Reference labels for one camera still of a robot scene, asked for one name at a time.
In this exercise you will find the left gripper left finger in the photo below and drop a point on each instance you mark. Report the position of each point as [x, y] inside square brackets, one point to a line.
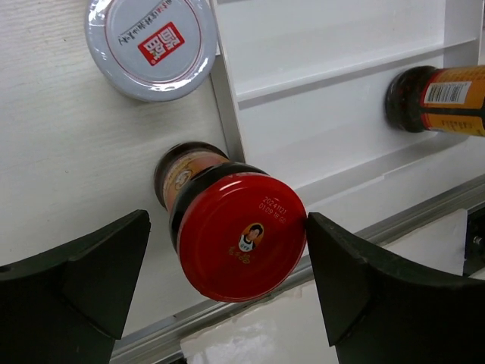
[70, 304]

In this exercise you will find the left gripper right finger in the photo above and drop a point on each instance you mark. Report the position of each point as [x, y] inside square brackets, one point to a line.
[381, 308]

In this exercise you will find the red-lid chili sauce jar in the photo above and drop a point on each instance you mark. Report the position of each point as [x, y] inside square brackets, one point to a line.
[238, 232]
[427, 98]

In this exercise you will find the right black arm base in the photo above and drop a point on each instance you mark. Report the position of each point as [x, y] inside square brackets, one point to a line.
[474, 243]

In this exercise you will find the white divided organizer tray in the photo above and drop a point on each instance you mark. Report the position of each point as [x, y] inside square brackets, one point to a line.
[300, 85]

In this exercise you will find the left short white-lid jar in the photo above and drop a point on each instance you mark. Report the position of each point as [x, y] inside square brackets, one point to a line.
[153, 51]

